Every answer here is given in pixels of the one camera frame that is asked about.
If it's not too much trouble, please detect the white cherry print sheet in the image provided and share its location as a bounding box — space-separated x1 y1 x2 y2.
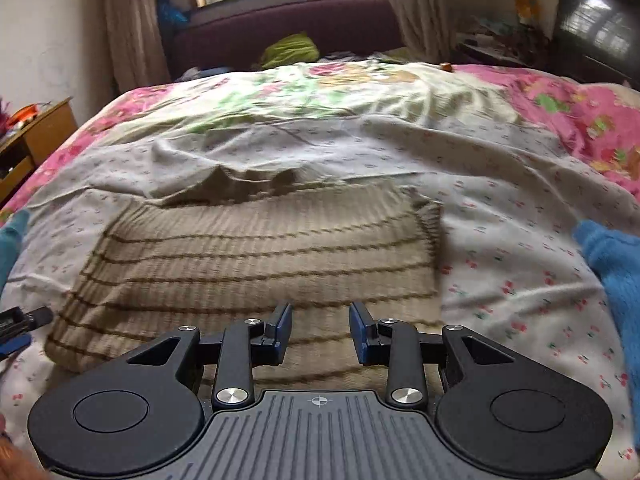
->
0 114 640 463

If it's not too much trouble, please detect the wooden nightstand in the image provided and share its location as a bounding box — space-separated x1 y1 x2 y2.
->
0 97 79 207

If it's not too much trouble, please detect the pink floral quilt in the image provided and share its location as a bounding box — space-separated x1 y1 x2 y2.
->
0 59 640 226

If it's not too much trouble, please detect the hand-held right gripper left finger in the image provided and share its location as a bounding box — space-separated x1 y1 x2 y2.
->
127 301 294 408

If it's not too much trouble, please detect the blue fluffy cloth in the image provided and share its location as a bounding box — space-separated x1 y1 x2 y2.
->
571 218 640 452

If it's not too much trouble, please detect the beige striped knit sweater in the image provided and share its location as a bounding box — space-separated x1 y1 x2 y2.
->
45 165 447 397

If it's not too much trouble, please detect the cluttered side table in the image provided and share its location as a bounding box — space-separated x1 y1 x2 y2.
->
456 14 557 67

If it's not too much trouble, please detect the teal fleece cloth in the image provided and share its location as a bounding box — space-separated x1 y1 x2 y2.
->
0 209 32 297

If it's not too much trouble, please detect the person's orange fuzzy clothing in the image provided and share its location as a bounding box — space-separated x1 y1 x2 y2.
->
0 412 49 480

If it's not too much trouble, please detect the green cloth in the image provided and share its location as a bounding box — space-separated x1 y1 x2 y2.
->
261 33 321 69

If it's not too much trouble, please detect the blue plastic bag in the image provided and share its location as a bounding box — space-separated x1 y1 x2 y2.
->
155 0 192 37

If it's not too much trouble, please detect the yellow flower ornament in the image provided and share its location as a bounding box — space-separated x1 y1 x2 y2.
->
514 0 544 24

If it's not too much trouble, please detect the orange plastic object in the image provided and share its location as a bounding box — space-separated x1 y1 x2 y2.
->
8 103 42 124

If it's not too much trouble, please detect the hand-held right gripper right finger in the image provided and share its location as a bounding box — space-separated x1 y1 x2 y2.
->
349 301 516 406

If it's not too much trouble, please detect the beige curtain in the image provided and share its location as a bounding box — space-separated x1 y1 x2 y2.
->
382 0 459 64
99 0 172 94

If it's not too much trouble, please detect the purple headboard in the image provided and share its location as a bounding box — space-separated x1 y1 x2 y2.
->
167 0 407 79

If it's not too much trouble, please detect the black television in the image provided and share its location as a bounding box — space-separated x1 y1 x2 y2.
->
551 0 640 87

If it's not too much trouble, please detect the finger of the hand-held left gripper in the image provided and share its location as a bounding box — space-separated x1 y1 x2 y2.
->
0 335 33 361
0 306 55 336

